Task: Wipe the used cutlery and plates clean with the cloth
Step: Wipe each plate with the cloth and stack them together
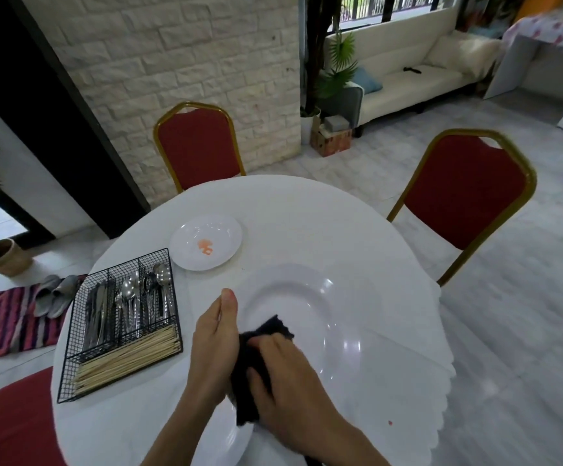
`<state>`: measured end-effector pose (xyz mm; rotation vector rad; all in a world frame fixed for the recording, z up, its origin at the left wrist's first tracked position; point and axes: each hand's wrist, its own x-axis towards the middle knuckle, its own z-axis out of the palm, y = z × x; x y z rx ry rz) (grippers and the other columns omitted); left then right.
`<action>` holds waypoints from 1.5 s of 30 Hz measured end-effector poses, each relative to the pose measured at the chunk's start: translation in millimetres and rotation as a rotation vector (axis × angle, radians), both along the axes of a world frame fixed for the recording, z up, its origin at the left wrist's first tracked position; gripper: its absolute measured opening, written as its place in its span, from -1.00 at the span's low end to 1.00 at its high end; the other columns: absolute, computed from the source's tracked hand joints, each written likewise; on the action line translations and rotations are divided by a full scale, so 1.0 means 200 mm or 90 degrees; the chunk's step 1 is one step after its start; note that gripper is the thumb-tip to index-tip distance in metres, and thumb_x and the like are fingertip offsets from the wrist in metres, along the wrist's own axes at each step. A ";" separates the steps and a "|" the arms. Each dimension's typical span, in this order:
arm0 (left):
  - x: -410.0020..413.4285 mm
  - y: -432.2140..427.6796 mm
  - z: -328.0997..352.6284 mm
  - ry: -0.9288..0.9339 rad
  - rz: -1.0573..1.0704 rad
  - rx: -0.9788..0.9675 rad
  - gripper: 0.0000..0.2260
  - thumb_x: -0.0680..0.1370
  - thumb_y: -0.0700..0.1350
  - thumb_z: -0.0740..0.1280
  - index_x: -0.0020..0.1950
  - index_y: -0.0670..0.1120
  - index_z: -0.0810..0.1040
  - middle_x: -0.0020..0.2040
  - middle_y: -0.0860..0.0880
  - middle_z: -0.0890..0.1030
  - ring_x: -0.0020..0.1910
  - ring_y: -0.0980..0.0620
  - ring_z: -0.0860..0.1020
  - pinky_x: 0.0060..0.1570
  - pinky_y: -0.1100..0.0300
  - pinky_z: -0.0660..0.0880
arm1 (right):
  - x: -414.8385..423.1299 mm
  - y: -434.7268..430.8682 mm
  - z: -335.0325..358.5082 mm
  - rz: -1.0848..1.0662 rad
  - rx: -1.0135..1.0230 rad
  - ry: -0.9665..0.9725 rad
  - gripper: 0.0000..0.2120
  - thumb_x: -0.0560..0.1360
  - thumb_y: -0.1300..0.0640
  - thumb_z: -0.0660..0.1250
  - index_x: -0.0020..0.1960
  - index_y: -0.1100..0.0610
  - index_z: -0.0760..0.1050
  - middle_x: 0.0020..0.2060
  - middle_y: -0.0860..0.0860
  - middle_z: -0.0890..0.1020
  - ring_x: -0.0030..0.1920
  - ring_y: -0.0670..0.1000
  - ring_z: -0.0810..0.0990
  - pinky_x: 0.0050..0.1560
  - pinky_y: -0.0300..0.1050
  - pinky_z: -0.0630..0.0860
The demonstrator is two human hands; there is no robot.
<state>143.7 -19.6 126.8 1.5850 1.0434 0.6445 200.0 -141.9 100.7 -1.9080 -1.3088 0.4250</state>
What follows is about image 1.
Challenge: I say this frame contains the black cleaning cloth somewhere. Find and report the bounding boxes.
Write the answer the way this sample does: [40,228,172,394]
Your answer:
[229,315,324,466]

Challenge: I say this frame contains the pink striped rug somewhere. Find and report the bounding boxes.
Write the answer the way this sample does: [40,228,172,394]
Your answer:
[0,274,88,364]

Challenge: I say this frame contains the person's left hand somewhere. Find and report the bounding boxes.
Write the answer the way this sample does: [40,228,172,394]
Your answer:
[184,287,240,408]

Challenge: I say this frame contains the red gold banquet chair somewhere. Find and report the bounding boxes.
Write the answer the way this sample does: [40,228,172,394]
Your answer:
[386,128,538,287]
[0,366,69,466]
[153,101,247,195]

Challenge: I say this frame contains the small grey box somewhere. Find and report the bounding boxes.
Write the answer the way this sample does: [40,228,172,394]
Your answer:
[322,115,351,134]

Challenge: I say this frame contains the white side table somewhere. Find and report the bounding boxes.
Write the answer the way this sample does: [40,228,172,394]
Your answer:
[483,32,563,140]

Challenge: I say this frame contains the dark framed window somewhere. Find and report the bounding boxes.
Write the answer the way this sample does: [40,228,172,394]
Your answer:
[332,0,457,32]

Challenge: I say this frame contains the black wire cutlery basket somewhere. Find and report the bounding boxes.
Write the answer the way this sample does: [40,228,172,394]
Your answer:
[56,247,184,405]

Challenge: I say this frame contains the cream sofa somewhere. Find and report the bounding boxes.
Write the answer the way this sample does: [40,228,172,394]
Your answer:
[325,6,503,137]

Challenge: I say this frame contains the person's right hand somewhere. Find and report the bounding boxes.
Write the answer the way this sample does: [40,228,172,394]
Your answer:
[246,333,355,454]

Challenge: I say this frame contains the colourful fabric heap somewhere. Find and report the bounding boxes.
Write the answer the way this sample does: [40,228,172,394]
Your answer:
[456,0,563,39]

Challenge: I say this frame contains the grey slipper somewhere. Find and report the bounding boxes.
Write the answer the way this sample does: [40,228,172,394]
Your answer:
[32,274,61,317]
[48,274,81,320]

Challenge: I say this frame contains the potted palm in white pot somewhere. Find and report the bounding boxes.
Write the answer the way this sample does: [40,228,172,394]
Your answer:
[300,0,360,145]

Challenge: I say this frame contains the white round tablecloth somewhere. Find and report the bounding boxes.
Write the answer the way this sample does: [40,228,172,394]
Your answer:
[50,175,457,466]

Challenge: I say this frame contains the orange brown crate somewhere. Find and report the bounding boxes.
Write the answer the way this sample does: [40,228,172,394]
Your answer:
[316,128,354,159]

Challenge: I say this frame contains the bundle of wooden chopsticks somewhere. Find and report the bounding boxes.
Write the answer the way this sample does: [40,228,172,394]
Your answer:
[72,324,183,396]

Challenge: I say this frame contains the black framed glass door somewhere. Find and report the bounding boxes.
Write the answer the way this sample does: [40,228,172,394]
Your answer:
[0,188,57,253]

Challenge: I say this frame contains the white plate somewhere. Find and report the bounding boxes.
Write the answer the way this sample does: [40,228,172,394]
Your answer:
[221,263,384,454]
[168,214,243,272]
[189,397,256,466]

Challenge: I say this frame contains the blue cushion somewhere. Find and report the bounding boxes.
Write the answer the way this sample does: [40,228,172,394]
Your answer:
[351,66,383,95]

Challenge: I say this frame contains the tall palm in woven pot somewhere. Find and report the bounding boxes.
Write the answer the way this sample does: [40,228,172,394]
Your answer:
[0,134,34,278]

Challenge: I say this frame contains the floral tablecloth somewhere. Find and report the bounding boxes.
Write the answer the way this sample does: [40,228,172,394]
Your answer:
[502,13,563,66]

